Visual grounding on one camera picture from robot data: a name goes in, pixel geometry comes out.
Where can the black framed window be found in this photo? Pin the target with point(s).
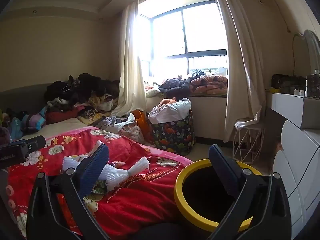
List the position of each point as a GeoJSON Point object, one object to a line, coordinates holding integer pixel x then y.
{"type": "Point", "coordinates": [186, 32]}

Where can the black bag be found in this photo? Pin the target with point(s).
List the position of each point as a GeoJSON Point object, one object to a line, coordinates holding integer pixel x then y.
{"type": "Point", "coordinates": [287, 82]}

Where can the cream bed sheet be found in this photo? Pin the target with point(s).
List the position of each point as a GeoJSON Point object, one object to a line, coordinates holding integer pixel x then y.
{"type": "Point", "coordinates": [57, 127]}

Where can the orange cloth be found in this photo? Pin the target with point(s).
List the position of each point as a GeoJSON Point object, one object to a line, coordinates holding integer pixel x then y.
{"type": "Point", "coordinates": [167, 102]}

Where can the green patterned wrapper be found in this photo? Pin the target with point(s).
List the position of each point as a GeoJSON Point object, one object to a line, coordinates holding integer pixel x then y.
{"type": "Point", "coordinates": [101, 187]}

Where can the pile of dark clothes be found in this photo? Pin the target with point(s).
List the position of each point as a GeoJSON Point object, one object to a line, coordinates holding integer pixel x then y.
{"type": "Point", "coordinates": [87, 82]}

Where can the orange plastic bag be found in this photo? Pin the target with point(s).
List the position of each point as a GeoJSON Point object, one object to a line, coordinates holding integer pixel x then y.
{"type": "Point", "coordinates": [142, 125]}

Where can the grey bed headboard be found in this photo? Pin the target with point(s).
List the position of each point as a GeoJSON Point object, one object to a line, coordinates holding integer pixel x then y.
{"type": "Point", "coordinates": [22, 92]}

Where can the white dresser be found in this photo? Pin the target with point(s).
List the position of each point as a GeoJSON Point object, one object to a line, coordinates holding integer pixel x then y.
{"type": "Point", "coordinates": [295, 112]}

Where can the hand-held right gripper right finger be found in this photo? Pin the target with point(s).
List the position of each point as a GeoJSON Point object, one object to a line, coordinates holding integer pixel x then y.
{"type": "Point", "coordinates": [222, 170]}

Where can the pink floral bag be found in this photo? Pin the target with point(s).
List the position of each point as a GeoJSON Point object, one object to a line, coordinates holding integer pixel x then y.
{"type": "Point", "coordinates": [132, 133]}

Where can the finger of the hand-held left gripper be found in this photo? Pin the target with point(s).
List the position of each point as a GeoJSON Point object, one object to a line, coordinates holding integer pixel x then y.
{"type": "Point", "coordinates": [35, 145]}

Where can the black bin with yellow rim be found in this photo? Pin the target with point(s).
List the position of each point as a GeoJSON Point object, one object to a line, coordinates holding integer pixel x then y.
{"type": "Point", "coordinates": [178, 197]}

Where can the small yellow box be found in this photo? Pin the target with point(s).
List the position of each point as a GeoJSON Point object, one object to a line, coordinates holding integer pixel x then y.
{"type": "Point", "coordinates": [275, 90]}

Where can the cream curtain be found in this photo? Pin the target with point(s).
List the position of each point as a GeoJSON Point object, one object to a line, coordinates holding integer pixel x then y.
{"type": "Point", "coordinates": [240, 67]}
{"type": "Point", "coordinates": [130, 67]}

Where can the red folded cloth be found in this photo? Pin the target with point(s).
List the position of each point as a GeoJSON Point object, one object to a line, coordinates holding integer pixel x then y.
{"type": "Point", "coordinates": [60, 116]}

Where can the white foam fruit net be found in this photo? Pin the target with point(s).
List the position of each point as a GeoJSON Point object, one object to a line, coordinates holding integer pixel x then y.
{"type": "Point", "coordinates": [115, 177]}

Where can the blue striped cloth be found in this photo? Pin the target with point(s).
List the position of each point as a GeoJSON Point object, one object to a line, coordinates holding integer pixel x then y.
{"type": "Point", "coordinates": [33, 121]}

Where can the lavender cloth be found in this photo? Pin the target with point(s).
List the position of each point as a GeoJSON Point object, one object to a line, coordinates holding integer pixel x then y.
{"type": "Point", "coordinates": [112, 122]}

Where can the dinosaur print laundry basket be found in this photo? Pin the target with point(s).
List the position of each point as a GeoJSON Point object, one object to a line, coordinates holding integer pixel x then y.
{"type": "Point", "coordinates": [175, 137]}

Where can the yellow and black patterned blanket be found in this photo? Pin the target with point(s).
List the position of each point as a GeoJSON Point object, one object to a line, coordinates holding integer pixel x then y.
{"type": "Point", "coordinates": [91, 115]}

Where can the red floral blanket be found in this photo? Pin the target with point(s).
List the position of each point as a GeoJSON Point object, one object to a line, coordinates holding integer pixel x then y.
{"type": "Point", "coordinates": [140, 205]}

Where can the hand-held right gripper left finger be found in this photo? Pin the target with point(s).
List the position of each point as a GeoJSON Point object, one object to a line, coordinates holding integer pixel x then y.
{"type": "Point", "coordinates": [93, 170]}

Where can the white cloth in basket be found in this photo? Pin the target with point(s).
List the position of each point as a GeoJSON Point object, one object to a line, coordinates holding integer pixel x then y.
{"type": "Point", "coordinates": [167, 112]}

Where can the white and green cloth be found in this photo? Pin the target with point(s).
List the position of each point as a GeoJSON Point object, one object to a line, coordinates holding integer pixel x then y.
{"type": "Point", "coordinates": [152, 93]}

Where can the white cloth on stool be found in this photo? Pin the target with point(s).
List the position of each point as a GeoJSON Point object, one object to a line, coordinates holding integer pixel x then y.
{"type": "Point", "coordinates": [243, 124]}

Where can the wavy frame mirror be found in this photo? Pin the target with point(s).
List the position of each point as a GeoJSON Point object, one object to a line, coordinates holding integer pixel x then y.
{"type": "Point", "coordinates": [313, 52]}

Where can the clear acrylic organizer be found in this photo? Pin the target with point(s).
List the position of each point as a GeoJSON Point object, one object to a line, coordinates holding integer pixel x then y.
{"type": "Point", "coordinates": [313, 86]}

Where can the dark puffer jacket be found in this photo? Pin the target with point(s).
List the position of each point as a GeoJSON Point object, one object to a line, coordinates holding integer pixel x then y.
{"type": "Point", "coordinates": [175, 86]}

